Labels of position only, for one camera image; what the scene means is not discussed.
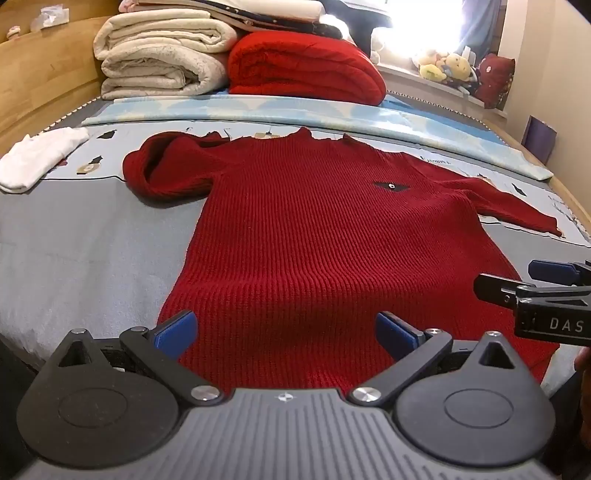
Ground white folded quilt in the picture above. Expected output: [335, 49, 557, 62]
[119, 0, 324, 23]

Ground red knit sweater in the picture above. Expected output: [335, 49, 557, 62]
[122, 127, 564, 392]

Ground dark red cushion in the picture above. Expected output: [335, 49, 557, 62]
[475, 53, 516, 110]

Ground yellow plush toy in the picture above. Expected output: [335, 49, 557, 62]
[418, 48, 478, 88]

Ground dark printed folded cloth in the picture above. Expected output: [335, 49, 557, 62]
[210, 14, 345, 40]

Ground purple box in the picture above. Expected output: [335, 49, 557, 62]
[522, 115, 558, 166]

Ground white folded cloth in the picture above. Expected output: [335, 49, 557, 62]
[0, 127, 90, 195]

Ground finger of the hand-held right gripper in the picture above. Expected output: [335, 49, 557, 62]
[474, 273, 525, 309]
[528, 259, 591, 287]

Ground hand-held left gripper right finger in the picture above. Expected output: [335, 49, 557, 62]
[347, 311, 525, 409]

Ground red folded blanket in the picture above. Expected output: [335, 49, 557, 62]
[227, 31, 386, 107]

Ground blue curtain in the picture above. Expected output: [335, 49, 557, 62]
[455, 0, 504, 58]

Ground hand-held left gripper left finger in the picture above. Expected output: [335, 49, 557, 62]
[46, 310, 222, 407]

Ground cream folded blanket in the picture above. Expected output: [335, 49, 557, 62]
[93, 10, 238, 100]

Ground light blue folded quilt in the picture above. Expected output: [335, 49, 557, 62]
[81, 90, 554, 182]

